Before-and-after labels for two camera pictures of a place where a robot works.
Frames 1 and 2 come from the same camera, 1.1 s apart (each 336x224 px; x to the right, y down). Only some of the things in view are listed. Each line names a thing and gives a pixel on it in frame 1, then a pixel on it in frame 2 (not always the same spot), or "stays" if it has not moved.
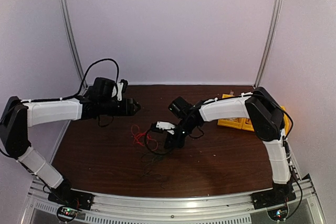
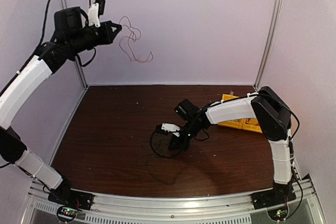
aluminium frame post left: [68, 27] stays
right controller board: [277, 214] stays
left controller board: [67, 212] stays
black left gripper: [127, 108] -> [108, 38]
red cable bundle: [135, 132] -> [134, 34]
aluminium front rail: [117, 209] stays
